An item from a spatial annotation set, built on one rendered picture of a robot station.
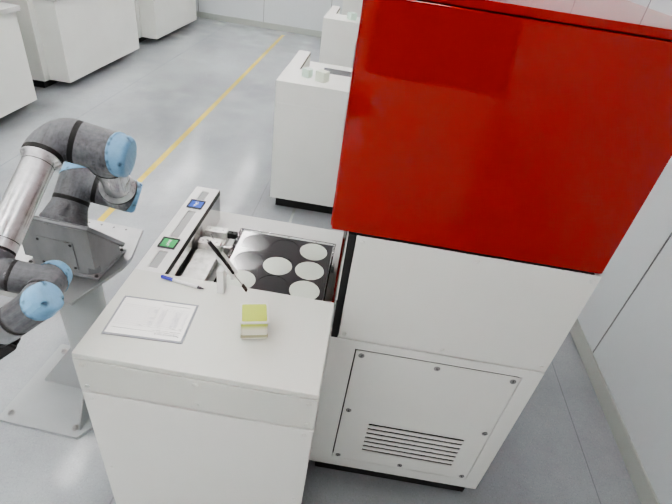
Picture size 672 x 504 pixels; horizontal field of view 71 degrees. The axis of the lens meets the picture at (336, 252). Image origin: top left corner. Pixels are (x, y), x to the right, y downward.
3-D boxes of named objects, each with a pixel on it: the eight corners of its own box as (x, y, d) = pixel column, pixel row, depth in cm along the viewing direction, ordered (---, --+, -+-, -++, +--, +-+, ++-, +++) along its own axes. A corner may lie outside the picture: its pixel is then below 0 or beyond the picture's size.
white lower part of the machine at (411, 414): (452, 354, 265) (501, 234, 217) (470, 500, 198) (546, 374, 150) (328, 332, 266) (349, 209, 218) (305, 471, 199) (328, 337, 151)
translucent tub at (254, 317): (267, 320, 133) (268, 302, 129) (268, 340, 127) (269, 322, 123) (240, 320, 132) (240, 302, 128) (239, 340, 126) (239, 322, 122)
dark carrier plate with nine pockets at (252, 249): (332, 247, 178) (333, 245, 178) (320, 308, 150) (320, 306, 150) (243, 231, 179) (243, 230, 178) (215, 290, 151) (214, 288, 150)
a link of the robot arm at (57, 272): (26, 250, 112) (4, 273, 102) (77, 262, 115) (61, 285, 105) (23, 277, 115) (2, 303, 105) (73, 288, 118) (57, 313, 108)
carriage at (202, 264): (229, 239, 181) (229, 233, 179) (196, 302, 151) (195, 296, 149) (209, 236, 181) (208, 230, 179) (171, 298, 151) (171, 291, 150)
